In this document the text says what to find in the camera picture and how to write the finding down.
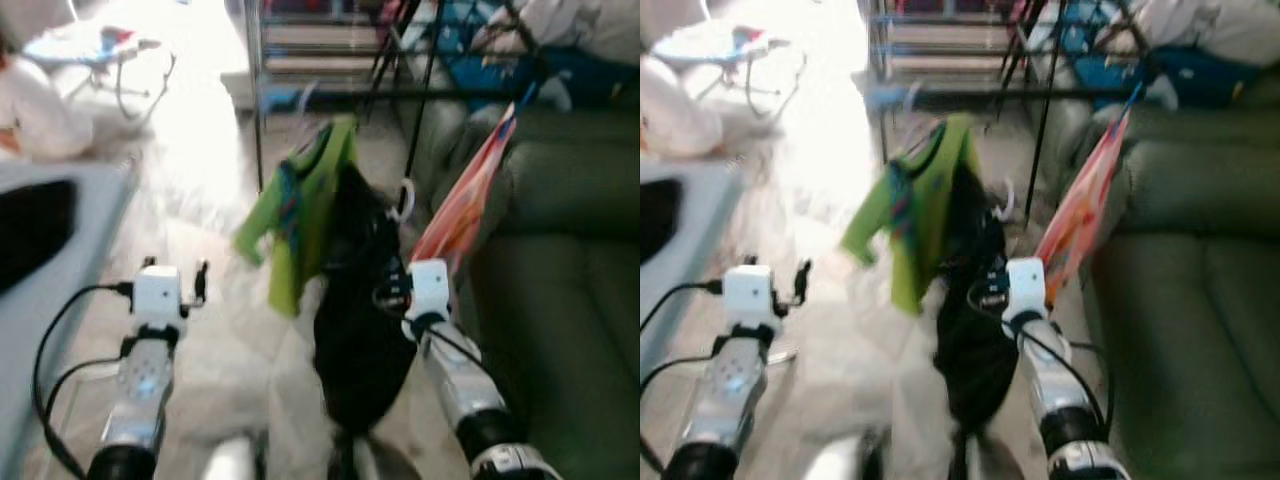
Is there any black garment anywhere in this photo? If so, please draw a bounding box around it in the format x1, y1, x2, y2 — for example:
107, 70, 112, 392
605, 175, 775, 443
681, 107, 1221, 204
0, 179, 79, 296
640, 177, 683, 266
931, 167, 1021, 435
312, 164, 418, 438

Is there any light blue folding table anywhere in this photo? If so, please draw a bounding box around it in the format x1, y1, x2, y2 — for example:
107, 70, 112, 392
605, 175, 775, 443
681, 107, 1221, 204
0, 161, 138, 479
640, 161, 745, 373

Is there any pink printed garment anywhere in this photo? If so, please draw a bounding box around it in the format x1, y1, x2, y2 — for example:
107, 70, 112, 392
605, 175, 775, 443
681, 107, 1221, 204
1033, 100, 1133, 308
410, 102, 520, 278

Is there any green t-shirt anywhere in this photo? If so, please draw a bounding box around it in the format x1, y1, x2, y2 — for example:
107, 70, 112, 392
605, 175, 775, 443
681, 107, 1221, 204
234, 114, 360, 318
841, 112, 982, 316

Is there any dark green sofa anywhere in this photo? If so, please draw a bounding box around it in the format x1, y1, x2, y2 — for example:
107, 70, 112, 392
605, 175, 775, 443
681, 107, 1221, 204
1040, 85, 1280, 480
400, 95, 641, 480

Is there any silver left robot leg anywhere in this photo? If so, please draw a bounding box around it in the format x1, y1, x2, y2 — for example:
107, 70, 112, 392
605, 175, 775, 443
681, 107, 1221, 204
203, 434, 268, 480
808, 429, 893, 480

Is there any silver robot leg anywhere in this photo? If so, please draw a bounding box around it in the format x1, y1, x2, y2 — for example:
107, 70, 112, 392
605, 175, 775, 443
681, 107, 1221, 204
948, 432, 1023, 480
808, 429, 893, 480
328, 434, 423, 480
203, 434, 268, 480

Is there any child in white dress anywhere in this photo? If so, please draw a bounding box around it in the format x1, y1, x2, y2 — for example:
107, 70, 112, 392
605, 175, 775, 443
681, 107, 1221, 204
0, 35, 96, 163
640, 50, 725, 161

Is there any silver right robot leg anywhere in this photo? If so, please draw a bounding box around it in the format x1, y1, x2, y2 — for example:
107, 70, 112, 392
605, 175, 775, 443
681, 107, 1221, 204
948, 432, 1023, 480
328, 434, 423, 480

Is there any black drying rack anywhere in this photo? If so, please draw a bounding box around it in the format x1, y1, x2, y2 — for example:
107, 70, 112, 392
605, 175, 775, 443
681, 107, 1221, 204
865, 0, 1181, 226
243, 0, 573, 193

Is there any white baby bouncer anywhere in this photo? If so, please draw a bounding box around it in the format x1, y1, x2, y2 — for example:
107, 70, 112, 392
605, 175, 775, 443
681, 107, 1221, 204
649, 19, 808, 121
22, 21, 178, 123

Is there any blue bag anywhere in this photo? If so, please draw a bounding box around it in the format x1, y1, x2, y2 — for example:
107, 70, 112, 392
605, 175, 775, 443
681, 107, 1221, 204
418, 0, 641, 113
1050, 0, 1266, 111

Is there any grey cloth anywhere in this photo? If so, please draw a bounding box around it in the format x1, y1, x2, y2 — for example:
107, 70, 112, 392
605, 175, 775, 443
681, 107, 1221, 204
1098, 0, 1280, 70
478, 0, 641, 68

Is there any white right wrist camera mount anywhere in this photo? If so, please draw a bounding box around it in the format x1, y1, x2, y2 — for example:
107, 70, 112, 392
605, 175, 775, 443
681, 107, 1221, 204
1004, 257, 1048, 321
404, 259, 452, 323

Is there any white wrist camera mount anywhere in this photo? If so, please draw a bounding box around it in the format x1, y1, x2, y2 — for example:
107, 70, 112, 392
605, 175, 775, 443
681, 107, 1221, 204
1004, 257, 1048, 321
131, 264, 187, 333
404, 259, 452, 323
722, 264, 778, 333

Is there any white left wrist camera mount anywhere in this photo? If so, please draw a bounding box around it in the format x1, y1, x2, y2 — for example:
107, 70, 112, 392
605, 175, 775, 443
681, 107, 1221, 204
131, 264, 187, 333
722, 264, 778, 333

